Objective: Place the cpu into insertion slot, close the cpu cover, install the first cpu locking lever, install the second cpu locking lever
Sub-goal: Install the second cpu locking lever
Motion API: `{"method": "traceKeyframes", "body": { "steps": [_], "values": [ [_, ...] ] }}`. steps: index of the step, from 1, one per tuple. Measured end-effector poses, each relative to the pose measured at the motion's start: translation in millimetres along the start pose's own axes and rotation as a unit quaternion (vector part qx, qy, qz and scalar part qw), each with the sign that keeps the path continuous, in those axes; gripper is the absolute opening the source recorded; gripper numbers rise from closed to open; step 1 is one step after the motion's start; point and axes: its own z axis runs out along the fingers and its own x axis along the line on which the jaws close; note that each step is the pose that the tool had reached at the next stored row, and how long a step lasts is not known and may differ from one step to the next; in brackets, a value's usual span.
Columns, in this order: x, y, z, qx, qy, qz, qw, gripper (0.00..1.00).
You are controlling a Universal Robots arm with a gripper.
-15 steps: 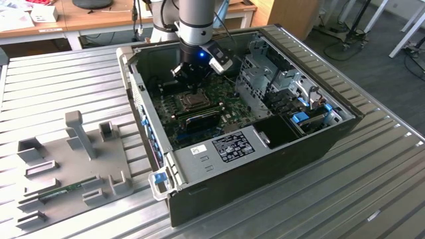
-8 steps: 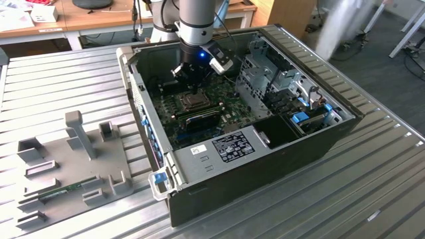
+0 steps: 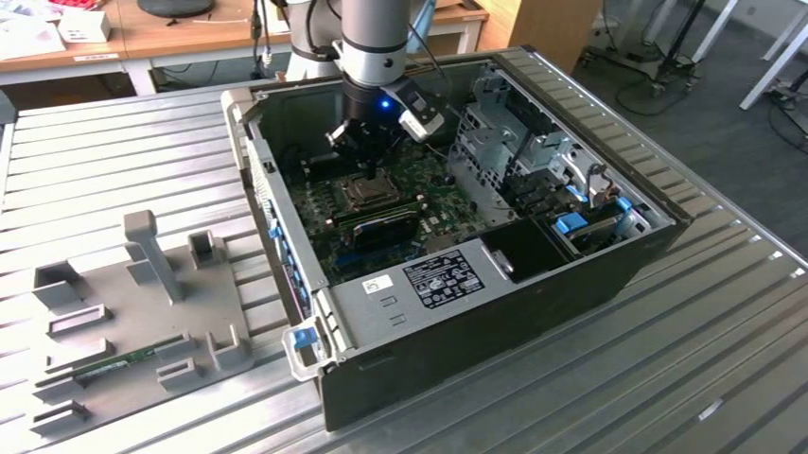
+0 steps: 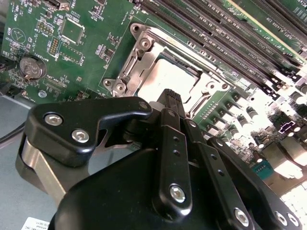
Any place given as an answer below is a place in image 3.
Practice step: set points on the CPU with silver top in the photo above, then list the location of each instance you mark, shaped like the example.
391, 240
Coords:
371, 187

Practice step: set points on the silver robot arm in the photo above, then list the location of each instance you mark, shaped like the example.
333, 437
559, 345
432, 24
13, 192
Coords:
373, 42

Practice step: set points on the CPU socket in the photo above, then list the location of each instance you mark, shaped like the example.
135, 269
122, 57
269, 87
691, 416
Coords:
379, 205

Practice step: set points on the black RAM slot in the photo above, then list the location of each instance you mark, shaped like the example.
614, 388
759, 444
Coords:
379, 217
379, 209

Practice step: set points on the blue expansion slot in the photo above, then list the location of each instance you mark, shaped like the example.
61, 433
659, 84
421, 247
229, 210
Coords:
353, 259

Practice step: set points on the silver drive cage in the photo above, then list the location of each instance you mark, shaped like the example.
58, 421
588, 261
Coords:
487, 142

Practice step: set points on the green motherboard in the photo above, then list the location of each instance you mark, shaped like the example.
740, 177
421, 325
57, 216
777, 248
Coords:
443, 208

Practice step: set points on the black expansion card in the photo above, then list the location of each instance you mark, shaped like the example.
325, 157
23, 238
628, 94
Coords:
385, 234

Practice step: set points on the wooden desk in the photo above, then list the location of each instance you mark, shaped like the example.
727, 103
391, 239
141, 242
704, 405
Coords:
190, 33

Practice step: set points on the wooden cabinet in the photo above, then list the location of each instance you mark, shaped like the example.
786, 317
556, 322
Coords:
549, 28

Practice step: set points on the black round pad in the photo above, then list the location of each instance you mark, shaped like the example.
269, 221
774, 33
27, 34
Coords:
174, 7

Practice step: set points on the blue disk carrier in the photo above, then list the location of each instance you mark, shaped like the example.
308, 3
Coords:
571, 222

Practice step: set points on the silver power supply unit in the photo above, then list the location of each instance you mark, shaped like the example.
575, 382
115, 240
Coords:
379, 317

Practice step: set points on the blue plastic clip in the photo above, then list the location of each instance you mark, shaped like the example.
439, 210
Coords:
623, 204

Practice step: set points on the blue case latch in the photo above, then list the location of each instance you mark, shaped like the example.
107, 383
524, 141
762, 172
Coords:
304, 337

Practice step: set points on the white cardboard box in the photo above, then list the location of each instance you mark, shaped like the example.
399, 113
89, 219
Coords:
82, 26

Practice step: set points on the open black PC case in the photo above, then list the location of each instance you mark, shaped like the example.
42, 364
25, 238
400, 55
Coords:
480, 340

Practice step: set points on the black wheeled stand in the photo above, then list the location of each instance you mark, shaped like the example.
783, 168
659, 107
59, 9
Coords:
679, 47

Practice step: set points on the white paper stack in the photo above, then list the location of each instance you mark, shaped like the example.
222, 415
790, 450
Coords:
26, 38

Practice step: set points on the grey parts rack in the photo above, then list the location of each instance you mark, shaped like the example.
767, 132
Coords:
126, 321

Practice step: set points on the green RAM stick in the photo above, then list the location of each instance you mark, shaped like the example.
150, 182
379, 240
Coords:
114, 363

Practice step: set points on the white tape strip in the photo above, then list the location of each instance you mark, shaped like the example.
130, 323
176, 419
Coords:
710, 410

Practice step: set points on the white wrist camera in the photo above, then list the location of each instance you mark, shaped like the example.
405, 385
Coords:
417, 111

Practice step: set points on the white table frame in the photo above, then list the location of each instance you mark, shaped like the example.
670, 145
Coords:
777, 75

